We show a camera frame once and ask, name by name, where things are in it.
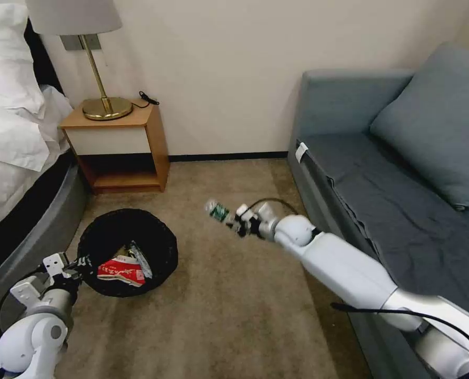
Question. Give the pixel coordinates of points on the white sofa tag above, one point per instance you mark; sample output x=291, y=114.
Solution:
x=302, y=152

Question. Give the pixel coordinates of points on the grey blue sofa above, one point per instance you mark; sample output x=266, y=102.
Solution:
x=337, y=102

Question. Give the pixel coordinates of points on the dark grey sofa cover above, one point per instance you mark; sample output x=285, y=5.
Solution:
x=396, y=209

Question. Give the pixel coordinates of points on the white duvet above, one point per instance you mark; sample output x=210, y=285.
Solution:
x=9, y=158

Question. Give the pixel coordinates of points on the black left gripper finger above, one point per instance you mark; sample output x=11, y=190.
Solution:
x=78, y=263

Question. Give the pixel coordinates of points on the black baseboard strip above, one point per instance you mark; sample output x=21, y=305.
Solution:
x=226, y=156

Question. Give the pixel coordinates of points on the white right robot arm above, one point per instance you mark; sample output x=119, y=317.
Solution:
x=337, y=256

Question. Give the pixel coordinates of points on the clear bottle green label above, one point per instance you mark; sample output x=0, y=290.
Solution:
x=217, y=212

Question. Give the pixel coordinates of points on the black round trash bin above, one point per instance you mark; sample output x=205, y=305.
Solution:
x=112, y=225

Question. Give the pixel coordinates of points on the grey blue cushion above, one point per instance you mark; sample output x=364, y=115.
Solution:
x=435, y=138

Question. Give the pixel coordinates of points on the red white snack packet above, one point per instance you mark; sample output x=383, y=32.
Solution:
x=119, y=272

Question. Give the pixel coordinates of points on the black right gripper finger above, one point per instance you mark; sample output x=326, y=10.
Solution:
x=231, y=223

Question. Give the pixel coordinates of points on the silver crumpled wrapper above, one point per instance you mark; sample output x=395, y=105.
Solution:
x=140, y=258

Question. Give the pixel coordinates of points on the grey wall switch plate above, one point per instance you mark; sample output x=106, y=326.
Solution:
x=70, y=42

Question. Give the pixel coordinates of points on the wooden nightstand white drawer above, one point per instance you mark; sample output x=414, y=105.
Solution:
x=112, y=140

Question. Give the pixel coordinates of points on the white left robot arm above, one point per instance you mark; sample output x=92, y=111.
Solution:
x=29, y=335

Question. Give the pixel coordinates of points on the black headboard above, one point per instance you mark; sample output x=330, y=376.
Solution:
x=41, y=59

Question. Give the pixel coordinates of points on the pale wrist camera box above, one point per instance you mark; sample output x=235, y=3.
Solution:
x=54, y=263
x=247, y=213

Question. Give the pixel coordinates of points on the white pillow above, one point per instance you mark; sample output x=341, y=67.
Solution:
x=5, y=59

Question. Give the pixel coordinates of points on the brass table lamp grey shade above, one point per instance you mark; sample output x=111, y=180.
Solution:
x=107, y=108

